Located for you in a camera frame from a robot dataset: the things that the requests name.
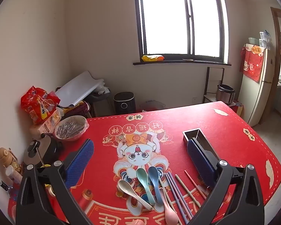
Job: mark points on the grey storage box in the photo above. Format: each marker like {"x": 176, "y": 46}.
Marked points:
{"x": 100, "y": 106}

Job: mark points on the yellow package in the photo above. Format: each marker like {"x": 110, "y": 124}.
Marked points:
{"x": 152, "y": 58}

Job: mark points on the small flat dish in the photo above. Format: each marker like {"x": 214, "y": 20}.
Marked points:
{"x": 187, "y": 59}

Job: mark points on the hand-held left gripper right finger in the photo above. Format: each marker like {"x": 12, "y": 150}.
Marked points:
{"x": 201, "y": 161}

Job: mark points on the dark framed window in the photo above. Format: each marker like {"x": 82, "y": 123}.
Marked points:
{"x": 180, "y": 18}

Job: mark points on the red printed table mat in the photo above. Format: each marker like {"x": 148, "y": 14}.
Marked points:
{"x": 201, "y": 121}

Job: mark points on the white refrigerator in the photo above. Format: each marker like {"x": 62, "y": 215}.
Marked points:
{"x": 268, "y": 93}

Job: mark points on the white spoon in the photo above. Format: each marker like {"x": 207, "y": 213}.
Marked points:
{"x": 125, "y": 186}

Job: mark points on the pink chopstick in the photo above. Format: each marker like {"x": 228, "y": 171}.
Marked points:
{"x": 193, "y": 181}

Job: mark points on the beige food box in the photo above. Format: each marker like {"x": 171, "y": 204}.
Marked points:
{"x": 45, "y": 126}

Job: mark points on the black metal shelf rack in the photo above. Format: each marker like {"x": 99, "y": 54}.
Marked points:
{"x": 209, "y": 97}

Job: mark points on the small dark-capped bottle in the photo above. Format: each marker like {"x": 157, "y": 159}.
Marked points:
{"x": 5, "y": 185}

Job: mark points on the black trash bin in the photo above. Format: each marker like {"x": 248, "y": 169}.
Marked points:
{"x": 124, "y": 102}

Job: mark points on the white rolled sheet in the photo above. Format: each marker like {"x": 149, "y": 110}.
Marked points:
{"x": 79, "y": 86}

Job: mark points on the stainless steel cutlery box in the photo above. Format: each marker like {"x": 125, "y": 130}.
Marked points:
{"x": 194, "y": 134}

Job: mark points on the green spoon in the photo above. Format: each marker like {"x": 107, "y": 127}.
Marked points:
{"x": 141, "y": 174}

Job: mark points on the red printed hanging cloth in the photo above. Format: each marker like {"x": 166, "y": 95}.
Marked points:
{"x": 251, "y": 63}

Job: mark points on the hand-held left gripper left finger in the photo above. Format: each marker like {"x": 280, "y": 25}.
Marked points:
{"x": 80, "y": 161}

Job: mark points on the beige cartoon bottle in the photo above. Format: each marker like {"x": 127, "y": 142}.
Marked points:
{"x": 4, "y": 155}

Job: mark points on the wooden door frame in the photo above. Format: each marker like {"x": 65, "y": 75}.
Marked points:
{"x": 275, "y": 28}

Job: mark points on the blue spoon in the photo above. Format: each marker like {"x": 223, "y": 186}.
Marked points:
{"x": 153, "y": 173}

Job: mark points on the black electric pot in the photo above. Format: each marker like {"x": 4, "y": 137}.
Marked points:
{"x": 49, "y": 147}

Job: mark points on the dark red cloth pile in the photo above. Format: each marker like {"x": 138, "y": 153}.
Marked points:
{"x": 77, "y": 110}

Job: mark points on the red snack bag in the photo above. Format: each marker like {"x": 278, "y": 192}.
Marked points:
{"x": 35, "y": 103}

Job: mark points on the silver rice cooker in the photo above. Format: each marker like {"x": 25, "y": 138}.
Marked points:
{"x": 224, "y": 93}

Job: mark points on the pink spoon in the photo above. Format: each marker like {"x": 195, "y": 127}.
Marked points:
{"x": 171, "y": 213}

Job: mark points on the bowl covered with plastic wrap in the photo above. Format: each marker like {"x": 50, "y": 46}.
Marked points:
{"x": 71, "y": 127}

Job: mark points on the white patterned cup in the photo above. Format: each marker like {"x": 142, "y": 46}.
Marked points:
{"x": 14, "y": 172}

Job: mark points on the clear plastic container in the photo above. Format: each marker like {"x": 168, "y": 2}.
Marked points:
{"x": 253, "y": 41}
{"x": 264, "y": 39}

